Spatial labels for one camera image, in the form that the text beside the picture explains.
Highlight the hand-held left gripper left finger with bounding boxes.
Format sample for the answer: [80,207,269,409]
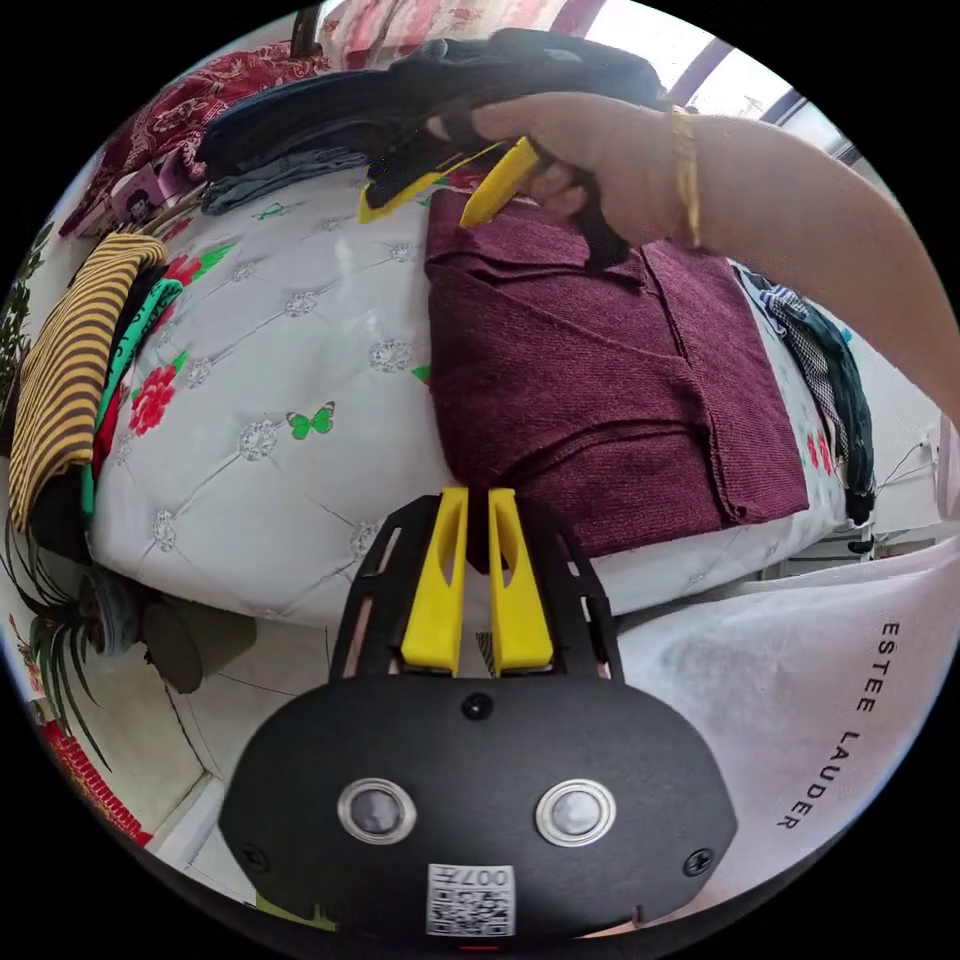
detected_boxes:
[399,487,471,673]

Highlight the red patterned blanket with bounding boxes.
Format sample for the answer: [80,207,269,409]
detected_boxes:
[59,41,335,238]

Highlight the burgundy sweater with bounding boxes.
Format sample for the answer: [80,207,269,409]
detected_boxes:
[423,191,811,560]

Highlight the person's right forearm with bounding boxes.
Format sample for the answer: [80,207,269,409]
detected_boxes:
[671,108,959,412]

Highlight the pile of dark clothes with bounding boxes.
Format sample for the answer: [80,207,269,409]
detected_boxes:
[194,28,669,219]

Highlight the pile of checked and green clothes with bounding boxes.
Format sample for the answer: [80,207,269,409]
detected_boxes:
[731,262,879,526]

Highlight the pile of clothes with striped garment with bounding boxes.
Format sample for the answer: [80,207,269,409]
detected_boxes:
[7,232,189,564]

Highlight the bed with white flowered quilt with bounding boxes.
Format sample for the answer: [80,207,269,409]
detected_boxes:
[86,176,875,631]

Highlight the green long-leaved plant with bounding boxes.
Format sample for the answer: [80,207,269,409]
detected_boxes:
[0,224,163,774]

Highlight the pink floral curtain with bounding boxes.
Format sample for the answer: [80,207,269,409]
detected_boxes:
[329,0,594,60]

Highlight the person's right hand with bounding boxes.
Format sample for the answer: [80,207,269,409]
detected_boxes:
[474,92,703,253]

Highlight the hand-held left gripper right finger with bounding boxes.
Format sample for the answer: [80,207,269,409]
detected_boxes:
[487,487,558,674]

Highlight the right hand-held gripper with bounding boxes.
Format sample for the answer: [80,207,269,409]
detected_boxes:
[357,101,635,275]

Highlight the window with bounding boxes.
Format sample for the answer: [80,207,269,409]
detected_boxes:
[584,7,864,166]

